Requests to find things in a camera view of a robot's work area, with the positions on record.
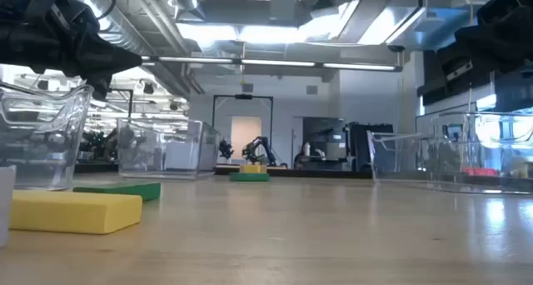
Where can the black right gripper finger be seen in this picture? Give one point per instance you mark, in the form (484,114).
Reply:
(458,70)

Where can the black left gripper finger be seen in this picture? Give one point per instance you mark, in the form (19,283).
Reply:
(101,89)
(112,60)

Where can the clear plastic bin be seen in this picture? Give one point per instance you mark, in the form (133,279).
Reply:
(41,151)
(141,151)
(416,160)

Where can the green block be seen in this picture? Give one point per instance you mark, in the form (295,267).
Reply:
(133,190)
(250,177)

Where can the yellow block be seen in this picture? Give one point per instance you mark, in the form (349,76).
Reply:
(75,212)

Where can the black background robot arm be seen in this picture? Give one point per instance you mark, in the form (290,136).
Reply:
(226,148)

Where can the black and green robot arm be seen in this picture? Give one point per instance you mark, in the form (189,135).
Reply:
(260,143)

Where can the black track spotlight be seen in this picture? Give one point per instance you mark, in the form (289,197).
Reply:
(147,88)
(173,106)

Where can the red box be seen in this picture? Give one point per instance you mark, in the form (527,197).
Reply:
(479,172)

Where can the white paper label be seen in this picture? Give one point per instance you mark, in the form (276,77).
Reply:
(181,156)

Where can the black cabinet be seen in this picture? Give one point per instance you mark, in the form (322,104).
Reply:
(370,147)

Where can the grey cabinet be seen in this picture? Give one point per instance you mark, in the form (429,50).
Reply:
(325,135)

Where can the white block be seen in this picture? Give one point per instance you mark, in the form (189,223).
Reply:
(6,206)

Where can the long linear ceiling light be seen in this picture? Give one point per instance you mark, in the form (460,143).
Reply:
(275,63)

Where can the white bottle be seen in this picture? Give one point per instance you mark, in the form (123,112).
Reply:
(307,149)

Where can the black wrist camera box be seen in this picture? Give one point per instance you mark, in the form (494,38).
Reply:
(73,16)

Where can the large metal ventilation duct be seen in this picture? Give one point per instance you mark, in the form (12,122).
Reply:
(437,26)

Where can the black security camera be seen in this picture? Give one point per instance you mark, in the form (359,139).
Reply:
(395,48)

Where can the black gantry frame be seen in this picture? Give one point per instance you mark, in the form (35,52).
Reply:
(243,96)

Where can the grey wall vent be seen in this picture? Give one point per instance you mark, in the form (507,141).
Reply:
(311,90)
(247,88)

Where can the black aluminium table frame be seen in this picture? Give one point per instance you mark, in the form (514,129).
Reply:
(325,174)

